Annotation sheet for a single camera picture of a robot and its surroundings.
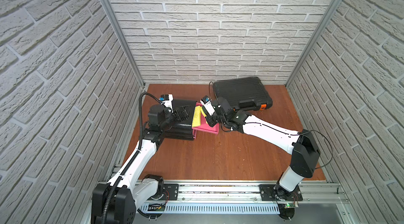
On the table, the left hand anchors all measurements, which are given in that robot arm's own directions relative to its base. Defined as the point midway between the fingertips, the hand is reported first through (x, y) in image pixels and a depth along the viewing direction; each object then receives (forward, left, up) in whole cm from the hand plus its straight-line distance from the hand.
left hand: (187, 105), depth 78 cm
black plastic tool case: (+24, -39, -17) cm, 49 cm away
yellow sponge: (-3, -5, -6) cm, 8 cm away
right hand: (-1, -11, -5) cm, 12 cm away
